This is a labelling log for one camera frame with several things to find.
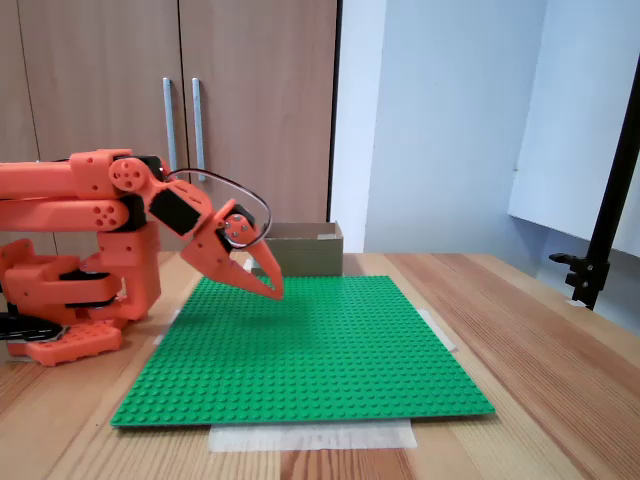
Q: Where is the narrow masking tape strip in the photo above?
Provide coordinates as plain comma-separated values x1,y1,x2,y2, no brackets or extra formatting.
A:
152,307,184,347
417,308,460,353

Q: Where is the metal cabinet handle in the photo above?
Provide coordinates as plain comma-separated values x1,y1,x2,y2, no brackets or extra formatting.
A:
191,77,208,183
162,77,180,172

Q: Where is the wide masking tape strip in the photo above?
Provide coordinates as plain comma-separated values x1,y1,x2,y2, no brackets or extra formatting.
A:
208,419,419,454

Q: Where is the gripper motor cable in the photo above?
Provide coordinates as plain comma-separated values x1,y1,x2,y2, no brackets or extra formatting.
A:
166,168,273,250

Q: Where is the white wall board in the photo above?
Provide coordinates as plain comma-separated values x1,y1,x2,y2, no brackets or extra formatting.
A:
508,0,640,259

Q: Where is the wooden cabinet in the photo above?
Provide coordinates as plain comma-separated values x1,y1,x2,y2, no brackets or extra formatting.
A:
0,0,342,257

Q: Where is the black stand pole with clamp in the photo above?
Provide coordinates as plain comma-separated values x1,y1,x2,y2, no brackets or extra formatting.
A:
548,64,640,312

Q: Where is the open cardboard box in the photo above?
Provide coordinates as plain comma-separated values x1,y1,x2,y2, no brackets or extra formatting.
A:
251,221,345,277

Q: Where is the green lego baseplate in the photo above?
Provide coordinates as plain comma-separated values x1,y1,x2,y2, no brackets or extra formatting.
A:
110,274,497,430

